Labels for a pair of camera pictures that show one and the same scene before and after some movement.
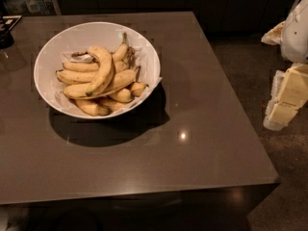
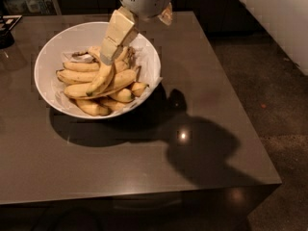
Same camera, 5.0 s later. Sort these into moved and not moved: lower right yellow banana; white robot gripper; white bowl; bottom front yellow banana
Moved: white robot gripper
Not moved: white bowl; lower right yellow banana; bottom front yellow banana
